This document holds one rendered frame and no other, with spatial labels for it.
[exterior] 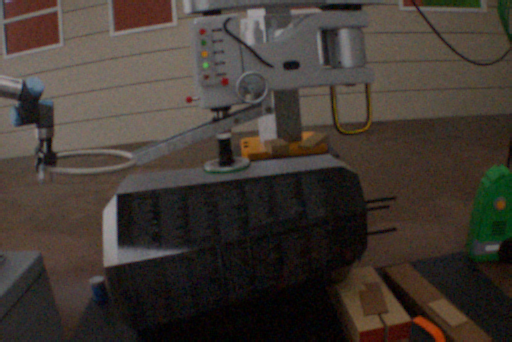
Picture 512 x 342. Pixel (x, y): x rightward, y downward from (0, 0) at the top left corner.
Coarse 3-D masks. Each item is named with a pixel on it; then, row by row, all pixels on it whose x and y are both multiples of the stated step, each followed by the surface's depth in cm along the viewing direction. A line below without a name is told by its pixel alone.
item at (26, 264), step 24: (24, 264) 131; (0, 288) 115; (24, 288) 125; (48, 288) 141; (0, 312) 110; (24, 312) 123; (48, 312) 138; (0, 336) 107; (24, 336) 120; (48, 336) 135
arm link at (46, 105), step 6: (42, 102) 191; (48, 102) 193; (42, 108) 191; (48, 108) 194; (42, 114) 191; (48, 114) 194; (42, 120) 193; (48, 120) 195; (36, 126) 195; (42, 126) 194; (48, 126) 195
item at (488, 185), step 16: (496, 176) 266; (480, 192) 280; (496, 192) 264; (480, 208) 272; (496, 208) 265; (480, 224) 274; (496, 224) 268; (480, 240) 273; (496, 240) 271; (480, 256) 276; (496, 256) 273
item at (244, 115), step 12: (252, 108) 240; (228, 120) 227; (240, 120) 228; (252, 120) 229; (180, 132) 233; (192, 132) 224; (204, 132) 225; (216, 132) 226; (156, 144) 232; (168, 144) 222; (180, 144) 224; (132, 156) 219; (144, 156) 220; (156, 156) 222
